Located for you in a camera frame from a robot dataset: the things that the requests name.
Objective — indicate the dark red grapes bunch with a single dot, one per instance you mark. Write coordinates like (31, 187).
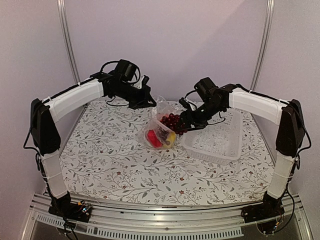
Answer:
(173, 123)

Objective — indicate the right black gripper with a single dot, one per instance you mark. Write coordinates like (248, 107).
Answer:
(194, 121)

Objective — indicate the clear zip top bag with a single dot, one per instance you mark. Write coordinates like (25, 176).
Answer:
(162, 108)

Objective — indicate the red bell pepper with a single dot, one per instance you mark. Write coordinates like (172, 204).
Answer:
(152, 139)

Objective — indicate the right aluminium post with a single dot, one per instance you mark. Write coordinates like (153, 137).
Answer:
(270, 5)

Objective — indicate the yellow lemon back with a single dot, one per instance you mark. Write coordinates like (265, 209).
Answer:
(170, 140)

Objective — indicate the floral tablecloth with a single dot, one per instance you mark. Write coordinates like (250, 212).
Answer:
(104, 159)

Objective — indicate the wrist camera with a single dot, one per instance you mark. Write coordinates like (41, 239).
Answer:
(126, 70)
(205, 88)

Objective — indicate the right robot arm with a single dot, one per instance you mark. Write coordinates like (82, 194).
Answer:
(287, 115)

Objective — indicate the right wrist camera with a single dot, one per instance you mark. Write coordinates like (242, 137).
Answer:
(205, 88)

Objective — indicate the aluminium post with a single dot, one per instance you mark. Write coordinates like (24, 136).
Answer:
(67, 40)
(270, 5)

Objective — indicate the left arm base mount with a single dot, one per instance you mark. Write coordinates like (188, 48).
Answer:
(80, 211)

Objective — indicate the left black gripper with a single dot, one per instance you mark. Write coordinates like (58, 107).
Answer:
(145, 96)

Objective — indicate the white plastic basket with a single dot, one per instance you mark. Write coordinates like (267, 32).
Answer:
(220, 142)

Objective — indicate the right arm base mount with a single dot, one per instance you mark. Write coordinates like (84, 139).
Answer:
(266, 216)

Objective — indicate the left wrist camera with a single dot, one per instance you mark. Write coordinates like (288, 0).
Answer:
(126, 70)

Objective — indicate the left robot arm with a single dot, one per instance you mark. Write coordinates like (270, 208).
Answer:
(44, 114)

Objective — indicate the aluminium front rail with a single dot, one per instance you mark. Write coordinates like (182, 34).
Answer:
(116, 220)

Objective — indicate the left aluminium post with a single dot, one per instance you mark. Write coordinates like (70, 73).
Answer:
(67, 40)

